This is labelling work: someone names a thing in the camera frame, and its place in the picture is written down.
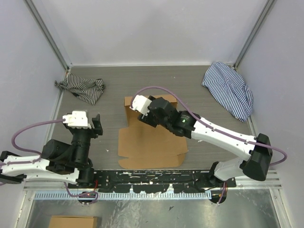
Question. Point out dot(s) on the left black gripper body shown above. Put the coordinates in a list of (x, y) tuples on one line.
[(81, 144)]

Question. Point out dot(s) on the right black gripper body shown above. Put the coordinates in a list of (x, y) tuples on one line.
[(151, 118)]

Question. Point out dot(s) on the brown cardboard box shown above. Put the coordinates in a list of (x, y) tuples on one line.
[(141, 146)]

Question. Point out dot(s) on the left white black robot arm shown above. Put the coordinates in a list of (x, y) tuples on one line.
[(58, 161)]

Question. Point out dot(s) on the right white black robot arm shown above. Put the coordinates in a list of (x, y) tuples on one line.
[(253, 154)]

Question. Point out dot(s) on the small cardboard box foreground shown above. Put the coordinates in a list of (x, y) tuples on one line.
[(73, 222)]

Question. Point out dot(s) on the black white striped cloth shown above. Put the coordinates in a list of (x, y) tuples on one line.
[(86, 89)]

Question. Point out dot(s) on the blue white striped cloth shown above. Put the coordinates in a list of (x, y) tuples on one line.
[(229, 89)]

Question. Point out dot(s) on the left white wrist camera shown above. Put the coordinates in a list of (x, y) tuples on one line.
[(77, 119)]

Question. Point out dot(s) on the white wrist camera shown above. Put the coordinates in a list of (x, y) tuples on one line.
[(140, 104), (77, 119)]

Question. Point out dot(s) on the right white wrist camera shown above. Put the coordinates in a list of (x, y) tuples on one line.
[(140, 104)]

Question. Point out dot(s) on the left aluminium frame post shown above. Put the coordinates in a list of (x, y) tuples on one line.
[(43, 20)]

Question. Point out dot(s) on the aluminium frame post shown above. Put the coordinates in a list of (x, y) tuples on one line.
[(254, 31), (43, 20)]

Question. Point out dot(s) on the right aluminium frame post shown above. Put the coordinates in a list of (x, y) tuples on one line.
[(254, 31)]

